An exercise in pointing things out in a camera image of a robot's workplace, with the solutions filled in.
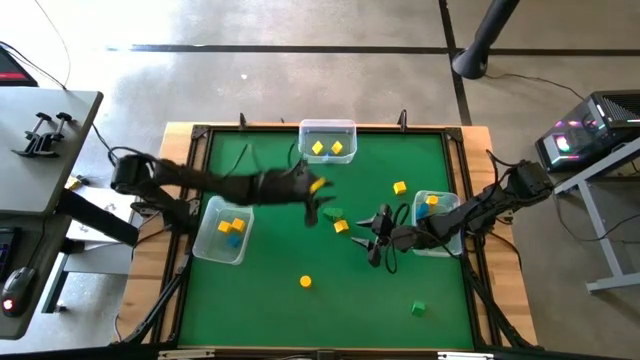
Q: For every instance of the green cube block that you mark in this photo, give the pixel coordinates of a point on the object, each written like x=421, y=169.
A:
x=418, y=309
x=328, y=213

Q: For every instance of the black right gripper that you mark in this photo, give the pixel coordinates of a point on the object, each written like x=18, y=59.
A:
x=387, y=235

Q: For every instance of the blue cylinder block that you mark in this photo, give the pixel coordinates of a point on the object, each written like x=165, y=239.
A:
x=422, y=211

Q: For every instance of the black computer mouse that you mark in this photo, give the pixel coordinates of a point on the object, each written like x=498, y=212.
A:
x=16, y=295

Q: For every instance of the blue cube block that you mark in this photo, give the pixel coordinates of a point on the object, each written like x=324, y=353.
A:
x=234, y=241

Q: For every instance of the yellow cylinder block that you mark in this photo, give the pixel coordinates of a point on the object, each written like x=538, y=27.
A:
x=432, y=200
x=305, y=281

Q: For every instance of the green cylinder block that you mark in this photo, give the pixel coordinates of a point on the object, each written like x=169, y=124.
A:
x=339, y=212

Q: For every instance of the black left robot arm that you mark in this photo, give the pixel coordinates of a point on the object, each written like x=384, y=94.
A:
x=200, y=177

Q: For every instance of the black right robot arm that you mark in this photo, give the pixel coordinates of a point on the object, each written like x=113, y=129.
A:
x=500, y=200

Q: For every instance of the black desktop computer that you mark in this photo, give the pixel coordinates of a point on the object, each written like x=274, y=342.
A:
x=590, y=130

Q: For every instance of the clear plastic bin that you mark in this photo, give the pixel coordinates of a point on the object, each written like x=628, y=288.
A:
x=447, y=197
x=207, y=237
x=327, y=131

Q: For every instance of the blue wedge block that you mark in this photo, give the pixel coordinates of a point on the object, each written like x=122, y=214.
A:
x=325, y=157

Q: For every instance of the silver aluminium bracket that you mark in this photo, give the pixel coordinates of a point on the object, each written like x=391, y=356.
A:
x=465, y=355
x=185, y=355

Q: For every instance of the black floor stand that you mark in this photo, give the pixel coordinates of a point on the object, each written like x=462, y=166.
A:
x=480, y=50

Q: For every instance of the white metal table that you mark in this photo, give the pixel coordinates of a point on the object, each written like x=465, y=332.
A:
x=615, y=285

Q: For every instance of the grey side desk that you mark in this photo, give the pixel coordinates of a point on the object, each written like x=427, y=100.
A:
x=45, y=300

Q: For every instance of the small yellow floor object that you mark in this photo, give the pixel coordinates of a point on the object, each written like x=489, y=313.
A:
x=73, y=183

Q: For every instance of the yellow triangular prism block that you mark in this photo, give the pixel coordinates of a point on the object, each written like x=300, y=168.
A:
x=341, y=226

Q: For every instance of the yellow tape tag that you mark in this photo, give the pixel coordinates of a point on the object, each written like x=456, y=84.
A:
x=318, y=185

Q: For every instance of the yellow cube block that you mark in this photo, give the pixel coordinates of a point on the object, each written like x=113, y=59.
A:
x=238, y=224
x=399, y=188
x=317, y=148

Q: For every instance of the black bench clamp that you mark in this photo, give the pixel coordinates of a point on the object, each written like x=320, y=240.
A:
x=64, y=117
x=30, y=145

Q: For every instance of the green table mat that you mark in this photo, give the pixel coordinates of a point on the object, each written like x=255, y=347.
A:
x=280, y=315

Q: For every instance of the black keyboard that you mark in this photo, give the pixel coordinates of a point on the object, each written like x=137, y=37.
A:
x=7, y=255

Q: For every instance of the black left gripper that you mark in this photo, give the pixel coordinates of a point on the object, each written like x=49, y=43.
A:
x=292, y=187

